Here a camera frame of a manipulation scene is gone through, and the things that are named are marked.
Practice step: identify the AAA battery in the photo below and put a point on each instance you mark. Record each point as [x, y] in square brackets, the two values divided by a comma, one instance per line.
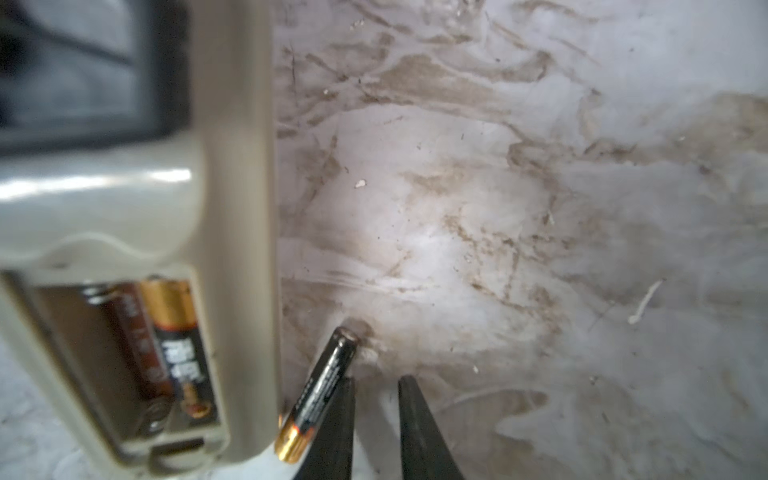
[302, 422]
[170, 306]

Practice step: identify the white remote control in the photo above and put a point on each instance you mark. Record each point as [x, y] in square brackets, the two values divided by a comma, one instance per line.
[81, 228]

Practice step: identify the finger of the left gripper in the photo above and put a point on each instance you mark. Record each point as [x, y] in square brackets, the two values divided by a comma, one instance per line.
[91, 74]

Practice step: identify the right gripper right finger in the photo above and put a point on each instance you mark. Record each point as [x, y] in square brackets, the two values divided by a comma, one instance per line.
[423, 451]

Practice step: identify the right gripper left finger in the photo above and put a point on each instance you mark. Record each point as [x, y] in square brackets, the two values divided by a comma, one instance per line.
[330, 455]

